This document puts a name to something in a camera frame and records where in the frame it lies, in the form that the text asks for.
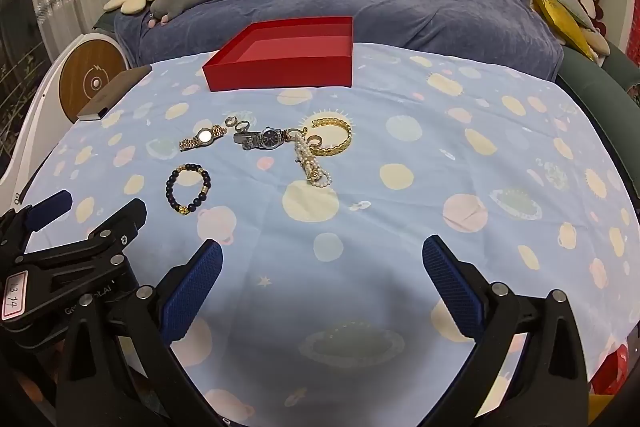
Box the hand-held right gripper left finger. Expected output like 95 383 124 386
55 239 236 427

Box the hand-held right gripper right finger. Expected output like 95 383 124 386
422 235 591 427

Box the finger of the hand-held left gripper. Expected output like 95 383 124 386
87 198 148 254
0 189 74 258

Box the dark bead bracelet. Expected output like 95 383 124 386
166 163 212 215

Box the gold wristwatch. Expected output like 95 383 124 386
179 125 227 152

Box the silver wristwatch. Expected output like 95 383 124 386
233 126 288 151

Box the pearl bracelet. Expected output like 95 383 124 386
292 132 333 188

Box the gold cuff bracelet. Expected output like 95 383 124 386
306 111 353 156

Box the red shallow box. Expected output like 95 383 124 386
202 16 354 92

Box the planet print tablecloth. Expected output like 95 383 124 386
0 42 640 427

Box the brown flat case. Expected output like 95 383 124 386
77 65 152 122

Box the white device with wooden disc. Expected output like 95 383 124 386
0 32 128 208

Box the red bag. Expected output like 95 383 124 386
590 344 631 395

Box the green sofa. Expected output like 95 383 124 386
505 0 640 202

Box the yellow pillow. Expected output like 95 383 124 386
522 0 598 62

